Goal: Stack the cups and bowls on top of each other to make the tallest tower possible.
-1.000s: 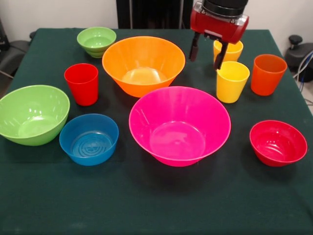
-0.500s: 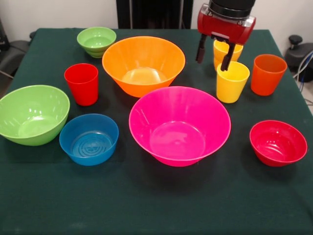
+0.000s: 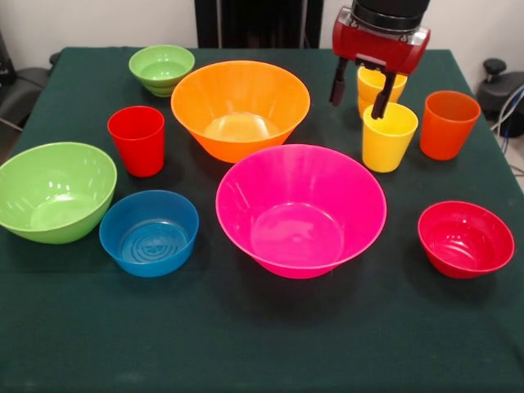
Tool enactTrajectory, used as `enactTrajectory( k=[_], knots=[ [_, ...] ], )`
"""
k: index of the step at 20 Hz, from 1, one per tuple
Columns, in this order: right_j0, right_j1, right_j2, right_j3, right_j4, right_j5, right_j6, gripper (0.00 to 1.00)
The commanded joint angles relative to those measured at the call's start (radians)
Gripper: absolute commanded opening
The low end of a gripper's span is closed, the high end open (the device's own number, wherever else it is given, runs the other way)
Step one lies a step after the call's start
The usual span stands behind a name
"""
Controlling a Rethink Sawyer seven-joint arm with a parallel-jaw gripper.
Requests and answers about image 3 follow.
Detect dark green tablecloth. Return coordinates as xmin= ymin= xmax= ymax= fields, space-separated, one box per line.
xmin=0 ymin=47 xmax=524 ymax=393

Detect black chair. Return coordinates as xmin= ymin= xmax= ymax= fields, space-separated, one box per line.
xmin=0 ymin=28 xmax=61 ymax=132

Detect large orange bowl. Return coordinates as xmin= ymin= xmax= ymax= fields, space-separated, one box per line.
xmin=170 ymin=60 xmax=311 ymax=164

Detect black cabinet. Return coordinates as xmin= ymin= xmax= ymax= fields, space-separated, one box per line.
xmin=195 ymin=0 xmax=324 ymax=49

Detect red cup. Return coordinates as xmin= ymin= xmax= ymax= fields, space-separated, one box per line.
xmin=106 ymin=106 xmax=166 ymax=178

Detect large green bowl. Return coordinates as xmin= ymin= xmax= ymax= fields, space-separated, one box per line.
xmin=0 ymin=142 xmax=118 ymax=246

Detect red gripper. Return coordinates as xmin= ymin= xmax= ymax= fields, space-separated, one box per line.
xmin=329 ymin=6 xmax=431 ymax=120

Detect small green bowl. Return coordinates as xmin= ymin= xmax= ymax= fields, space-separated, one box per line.
xmin=128 ymin=44 xmax=196 ymax=98

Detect large pink bowl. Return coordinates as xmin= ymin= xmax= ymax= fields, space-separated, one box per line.
xmin=215 ymin=143 xmax=388 ymax=280

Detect red bowl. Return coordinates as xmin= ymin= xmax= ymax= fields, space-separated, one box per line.
xmin=417 ymin=200 xmax=516 ymax=280

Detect black equipment base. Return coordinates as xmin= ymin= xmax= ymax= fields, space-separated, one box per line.
xmin=477 ymin=58 xmax=524 ymax=122

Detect blue and white cables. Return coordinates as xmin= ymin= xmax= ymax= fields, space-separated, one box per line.
xmin=490 ymin=84 xmax=524 ymax=140

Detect orange cup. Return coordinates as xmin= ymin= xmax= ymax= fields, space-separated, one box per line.
xmin=419 ymin=91 xmax=481 ymax=161

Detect blue bowl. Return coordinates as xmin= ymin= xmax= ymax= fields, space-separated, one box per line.
xmin=98 ymin=189 xmax=201 ymax=278

